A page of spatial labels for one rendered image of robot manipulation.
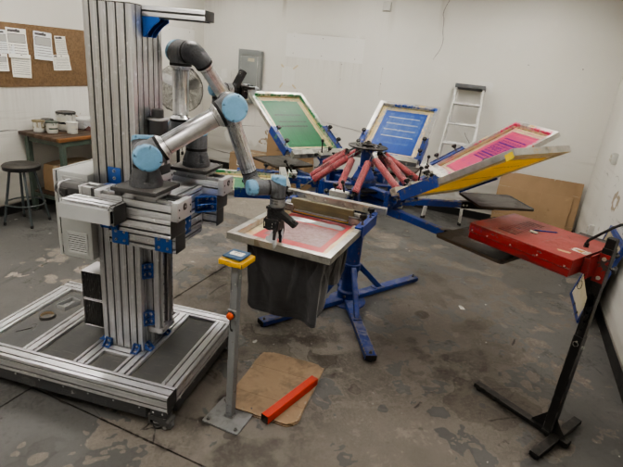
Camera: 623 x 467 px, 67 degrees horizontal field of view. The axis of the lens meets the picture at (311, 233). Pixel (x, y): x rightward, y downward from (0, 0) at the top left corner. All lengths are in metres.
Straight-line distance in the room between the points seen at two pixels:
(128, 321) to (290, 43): 5.43
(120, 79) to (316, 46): 5.07
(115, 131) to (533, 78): 5.31
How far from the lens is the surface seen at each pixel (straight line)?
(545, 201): 6.79
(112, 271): 2.78
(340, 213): 2.81
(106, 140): 2.54
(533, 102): 6.70
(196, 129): 2.09
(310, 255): 2.29
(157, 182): 2.25
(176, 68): 2.72
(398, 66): 6.88
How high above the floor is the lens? 1.87
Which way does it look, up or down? 20 degrees down
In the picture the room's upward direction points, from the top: 6 degrees clockwise
